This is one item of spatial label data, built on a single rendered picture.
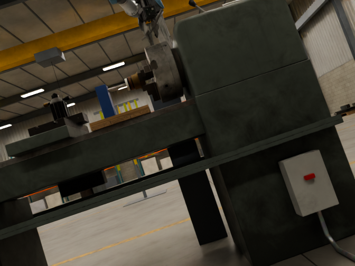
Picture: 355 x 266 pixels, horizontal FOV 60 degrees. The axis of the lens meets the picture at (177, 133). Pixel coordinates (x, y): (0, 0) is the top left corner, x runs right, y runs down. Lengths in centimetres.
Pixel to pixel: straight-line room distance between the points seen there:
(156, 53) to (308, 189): 98
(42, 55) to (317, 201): 1214
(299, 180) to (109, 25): 1176
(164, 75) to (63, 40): 1156
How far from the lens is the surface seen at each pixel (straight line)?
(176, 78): 161
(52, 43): 1318
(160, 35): 224
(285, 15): 173
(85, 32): 1292
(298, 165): 151
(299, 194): 152
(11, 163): 170
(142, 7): 174
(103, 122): 155
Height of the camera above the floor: 62
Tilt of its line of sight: 4 degrees up
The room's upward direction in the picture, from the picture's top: 19 degrees counter-clockwise
